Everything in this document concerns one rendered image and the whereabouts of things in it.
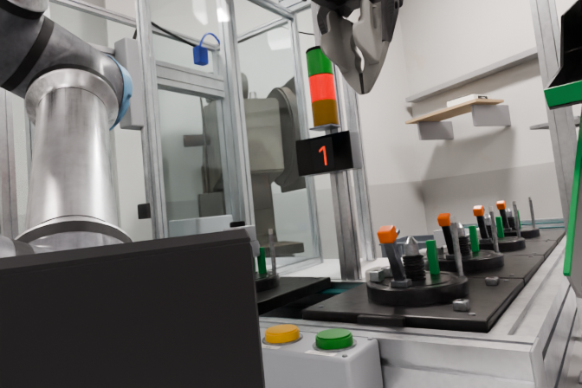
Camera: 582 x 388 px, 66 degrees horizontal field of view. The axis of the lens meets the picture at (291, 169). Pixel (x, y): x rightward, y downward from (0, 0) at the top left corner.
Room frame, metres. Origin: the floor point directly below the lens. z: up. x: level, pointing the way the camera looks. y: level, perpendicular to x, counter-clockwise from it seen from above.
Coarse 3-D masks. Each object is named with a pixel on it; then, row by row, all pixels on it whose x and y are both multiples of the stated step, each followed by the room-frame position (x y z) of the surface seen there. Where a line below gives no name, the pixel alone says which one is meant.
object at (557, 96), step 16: (560, 16) 0.56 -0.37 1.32; (576, 16) 0.61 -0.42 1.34; (560, 32) 0.55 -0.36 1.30; (576, 32) 0.60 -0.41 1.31; (560, 48) 0.54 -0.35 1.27; (576, 48) 0.59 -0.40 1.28; (560, 64) 0.54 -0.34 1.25; (576, 64) 0.58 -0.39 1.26; (560, 80) 0.52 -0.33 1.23; (576, 80) 0.53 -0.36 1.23; (560, 96) 0.47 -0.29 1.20; (576, 96) 0.46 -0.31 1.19
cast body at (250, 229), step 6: (234, 222) 0.84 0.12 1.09; (240, 222) 0.84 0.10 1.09; (228, 228) 0.84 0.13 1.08; (234, 228) 0.83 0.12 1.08; (240, 228) 0.83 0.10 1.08; (246, 228) 0.84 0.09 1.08; (252, 228) 0.85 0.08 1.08; (252, 234) 0.85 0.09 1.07; (252, 240) 0.85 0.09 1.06; (252, 246) 0.85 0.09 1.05; (258, 246) 0.86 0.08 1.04; (258, 252) 0.86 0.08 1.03
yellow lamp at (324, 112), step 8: (312, 104) 0.85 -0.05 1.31; (320, 104) 0.84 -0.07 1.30; (328, 104) 0.84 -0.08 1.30; (336, 104) 0.85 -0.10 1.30; (312, 112) 0.86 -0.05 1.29; (320, 112) 0.84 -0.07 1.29; (328, 112) 0.84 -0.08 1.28; (336, 112) 0.85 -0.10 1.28; (320, 120) 0.84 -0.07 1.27; (328, 120) 0.84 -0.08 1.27; (336, 120) 0.85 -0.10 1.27
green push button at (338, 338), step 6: (324, 330) 0.50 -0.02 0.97; (330, 330) 0.50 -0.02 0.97; (336, 330) 0.50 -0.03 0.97; (342, 330) 0.50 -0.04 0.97; (348, 330) 0.50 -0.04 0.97; (318, 336) 0.48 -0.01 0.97; (324, 336) 0.48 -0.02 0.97; (330, 336) 0.48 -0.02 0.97; (336, 336) 0.48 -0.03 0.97; (342, 336) 0.48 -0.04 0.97; (348, 336) 0.48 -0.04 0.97; (318, 342) 0.48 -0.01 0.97; (324, 342) 0.47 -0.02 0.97; (330, 342) 0.47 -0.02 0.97; (336, 342) 0.47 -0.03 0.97; (342, 342) 0.47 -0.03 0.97; (348, 342) 0.48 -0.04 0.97; (324, 348) 0.47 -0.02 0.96; (330, 348) 0.47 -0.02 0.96; (336, 348) 0.47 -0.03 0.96
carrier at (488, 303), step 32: (416, 256) 0.64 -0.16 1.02; (352, 288) 0.74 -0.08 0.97; (384, 288) 0.61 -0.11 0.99; (416, 288) 0.59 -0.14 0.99; (448, 288) 0.59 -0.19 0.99; (480, 288) 0.64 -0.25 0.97; (512, 288) 0.62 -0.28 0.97; (320, 320) 0.61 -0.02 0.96; (352, 320) 0.58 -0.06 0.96; (416, 320) 0.53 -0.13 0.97; (448, 320) 0.51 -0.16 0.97; (480, 320) 0.49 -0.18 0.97
